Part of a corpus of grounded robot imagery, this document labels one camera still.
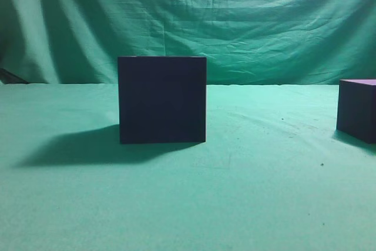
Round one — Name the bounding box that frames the green backdrop cloth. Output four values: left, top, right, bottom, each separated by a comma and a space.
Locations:
1, 0, 375, 85

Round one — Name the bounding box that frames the green table cloth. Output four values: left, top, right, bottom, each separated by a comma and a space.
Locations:
1, 84, 375, 250

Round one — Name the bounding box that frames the purple cube block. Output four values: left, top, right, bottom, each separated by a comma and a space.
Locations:
336, 79, 375, 144

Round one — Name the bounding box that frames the dark purple groove box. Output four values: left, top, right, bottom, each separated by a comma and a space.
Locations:
117, 56, 207, 144

